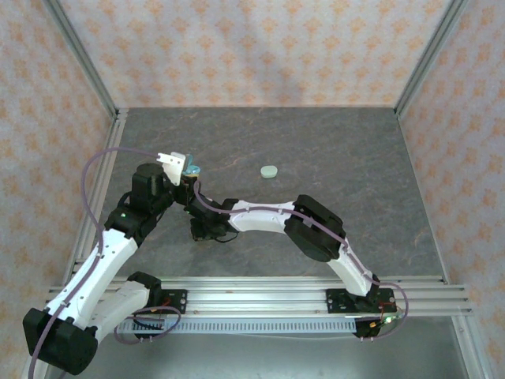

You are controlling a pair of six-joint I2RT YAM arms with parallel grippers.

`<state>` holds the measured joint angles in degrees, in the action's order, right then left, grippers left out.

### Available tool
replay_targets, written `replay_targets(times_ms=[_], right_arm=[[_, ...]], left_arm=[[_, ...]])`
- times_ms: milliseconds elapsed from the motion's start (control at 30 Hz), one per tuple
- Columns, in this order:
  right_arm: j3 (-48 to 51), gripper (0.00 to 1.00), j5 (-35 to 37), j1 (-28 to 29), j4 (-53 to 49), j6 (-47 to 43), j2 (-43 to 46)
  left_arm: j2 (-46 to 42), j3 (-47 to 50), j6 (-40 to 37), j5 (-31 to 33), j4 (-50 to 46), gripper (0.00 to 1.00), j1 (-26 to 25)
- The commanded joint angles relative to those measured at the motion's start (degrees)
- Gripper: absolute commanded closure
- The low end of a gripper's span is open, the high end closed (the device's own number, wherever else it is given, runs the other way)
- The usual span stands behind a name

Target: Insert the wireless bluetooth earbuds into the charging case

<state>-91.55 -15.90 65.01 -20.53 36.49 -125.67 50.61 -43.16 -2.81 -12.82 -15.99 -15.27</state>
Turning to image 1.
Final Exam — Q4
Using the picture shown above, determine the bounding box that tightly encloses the grey metal shelf plate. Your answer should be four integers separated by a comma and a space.
43, 315, 473, 379

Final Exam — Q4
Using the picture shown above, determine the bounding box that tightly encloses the small circuit board green light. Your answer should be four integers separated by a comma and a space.
368, 313, 399, 331

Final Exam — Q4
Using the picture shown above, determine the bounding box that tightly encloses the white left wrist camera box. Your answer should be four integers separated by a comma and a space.
156, 151, 187, 186

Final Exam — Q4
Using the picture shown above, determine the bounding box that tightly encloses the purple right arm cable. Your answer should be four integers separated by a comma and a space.
192, 178, 410, 341

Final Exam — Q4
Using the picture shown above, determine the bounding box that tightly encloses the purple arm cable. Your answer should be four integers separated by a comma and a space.
29, 147, 182, 379
192, 178, 410, 341

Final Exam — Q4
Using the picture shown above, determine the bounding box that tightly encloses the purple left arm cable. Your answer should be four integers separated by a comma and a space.
29, 147, 182, 379

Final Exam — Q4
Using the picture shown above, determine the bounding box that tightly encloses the aluminium table edge rail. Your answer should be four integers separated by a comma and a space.
396, 112, 496, 379
21, 108, 129, 379

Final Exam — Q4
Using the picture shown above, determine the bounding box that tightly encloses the aluminium arm base rail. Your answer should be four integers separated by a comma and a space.
49, 276, 473, 317

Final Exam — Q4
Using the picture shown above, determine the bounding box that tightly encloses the slotted grey cable tray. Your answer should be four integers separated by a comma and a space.
116, 317, 358, 336

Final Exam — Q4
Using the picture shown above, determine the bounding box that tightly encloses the aluminium corner frame post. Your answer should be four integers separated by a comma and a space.
42, 0, 120, 116
394, 0, 469, 116

